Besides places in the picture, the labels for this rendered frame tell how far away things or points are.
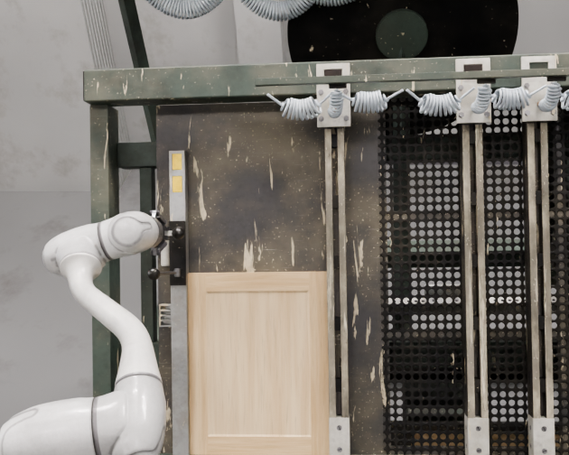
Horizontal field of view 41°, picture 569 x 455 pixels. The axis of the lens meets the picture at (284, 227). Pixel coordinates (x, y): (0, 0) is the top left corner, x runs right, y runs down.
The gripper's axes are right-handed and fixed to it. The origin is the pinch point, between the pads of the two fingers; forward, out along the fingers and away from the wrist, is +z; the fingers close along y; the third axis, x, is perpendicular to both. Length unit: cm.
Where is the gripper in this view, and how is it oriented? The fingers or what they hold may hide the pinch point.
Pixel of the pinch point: (165, 233)
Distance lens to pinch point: 228.9
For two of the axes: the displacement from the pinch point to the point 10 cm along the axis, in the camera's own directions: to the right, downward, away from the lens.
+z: 0.8, 0.2, 10.0
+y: 0.2, 10.0, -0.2
